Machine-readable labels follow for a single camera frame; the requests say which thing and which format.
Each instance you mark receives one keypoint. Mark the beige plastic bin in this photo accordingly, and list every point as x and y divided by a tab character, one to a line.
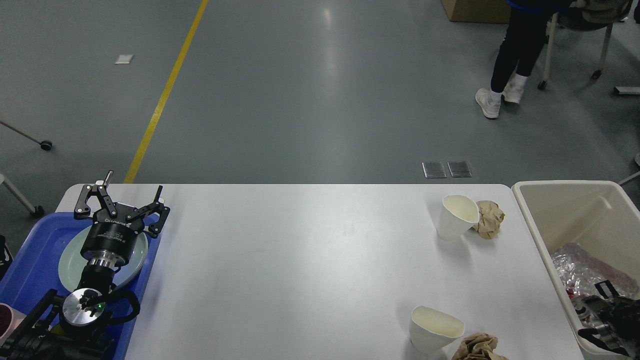
596	214

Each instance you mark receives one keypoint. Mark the person in black pants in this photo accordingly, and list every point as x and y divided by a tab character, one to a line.
518	53

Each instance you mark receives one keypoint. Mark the left floor outlet plate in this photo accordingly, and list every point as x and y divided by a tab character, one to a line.
434	170

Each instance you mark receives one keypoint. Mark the foil tray with red wrapper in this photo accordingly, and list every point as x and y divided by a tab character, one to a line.
579	271

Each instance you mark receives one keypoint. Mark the green plate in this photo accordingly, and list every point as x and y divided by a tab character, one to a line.
72	263

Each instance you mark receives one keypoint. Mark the white office chair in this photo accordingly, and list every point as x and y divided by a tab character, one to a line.
585	16

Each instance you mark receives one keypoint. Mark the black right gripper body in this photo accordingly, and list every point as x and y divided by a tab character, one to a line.
610	321

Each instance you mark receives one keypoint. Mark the chair leg with caster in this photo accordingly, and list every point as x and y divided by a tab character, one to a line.
45	145

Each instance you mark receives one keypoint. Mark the right floor outlet plate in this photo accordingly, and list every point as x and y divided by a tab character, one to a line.
459	169

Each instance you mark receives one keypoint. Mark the white paper cup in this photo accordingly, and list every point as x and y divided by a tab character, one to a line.
458	214
431	330

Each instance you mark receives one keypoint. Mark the pink mug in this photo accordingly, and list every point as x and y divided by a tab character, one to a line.
10	319

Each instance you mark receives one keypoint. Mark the crumpled brown paper ball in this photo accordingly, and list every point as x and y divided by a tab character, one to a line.
490	219
478	346

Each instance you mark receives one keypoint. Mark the cardboard box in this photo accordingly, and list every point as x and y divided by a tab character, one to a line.
477	11

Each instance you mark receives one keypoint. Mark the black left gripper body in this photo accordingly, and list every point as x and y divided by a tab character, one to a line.
112	237

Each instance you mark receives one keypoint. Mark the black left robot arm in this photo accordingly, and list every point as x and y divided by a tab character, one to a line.
75	290

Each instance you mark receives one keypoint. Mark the floor outlet plate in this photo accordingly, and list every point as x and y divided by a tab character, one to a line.
434	170
459	169

